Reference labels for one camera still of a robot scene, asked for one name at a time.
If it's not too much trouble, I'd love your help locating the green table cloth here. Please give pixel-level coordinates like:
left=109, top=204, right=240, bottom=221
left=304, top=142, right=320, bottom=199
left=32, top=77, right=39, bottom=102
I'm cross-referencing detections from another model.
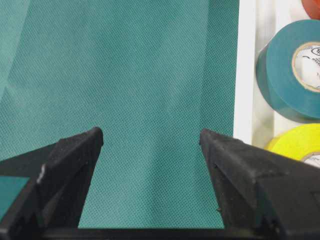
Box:
left=0, top=0, right=240, bottom=228

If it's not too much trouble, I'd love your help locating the yellow tape roll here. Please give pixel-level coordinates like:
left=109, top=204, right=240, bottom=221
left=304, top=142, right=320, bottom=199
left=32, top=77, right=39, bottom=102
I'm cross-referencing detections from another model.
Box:
left=264, top=123, right=320, bottom=168

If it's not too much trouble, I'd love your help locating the white plastic case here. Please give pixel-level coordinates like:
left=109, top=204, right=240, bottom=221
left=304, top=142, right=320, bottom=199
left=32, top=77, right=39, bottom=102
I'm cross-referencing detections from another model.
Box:
left=233, top=0, right=309, bottom=148

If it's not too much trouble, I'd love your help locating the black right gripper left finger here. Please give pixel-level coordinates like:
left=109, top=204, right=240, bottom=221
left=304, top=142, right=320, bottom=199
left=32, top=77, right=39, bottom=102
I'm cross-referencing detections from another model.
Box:
left=0, top=127, right=104, bottom=240

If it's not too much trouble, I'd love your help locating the red tape roll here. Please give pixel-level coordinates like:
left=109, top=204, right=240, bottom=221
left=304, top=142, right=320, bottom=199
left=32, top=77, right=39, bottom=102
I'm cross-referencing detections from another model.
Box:
left=301, top=0, right=320, bottom=20

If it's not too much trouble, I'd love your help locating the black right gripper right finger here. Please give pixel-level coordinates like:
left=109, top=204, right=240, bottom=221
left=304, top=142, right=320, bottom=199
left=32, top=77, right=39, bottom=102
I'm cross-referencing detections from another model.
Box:
left=199, top=128, right=320, bottom=240

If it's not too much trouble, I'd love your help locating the green tape roll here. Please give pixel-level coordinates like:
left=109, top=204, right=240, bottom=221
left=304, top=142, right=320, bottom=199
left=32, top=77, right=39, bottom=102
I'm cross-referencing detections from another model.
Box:
left=256, top=19, right=320, bottom=123

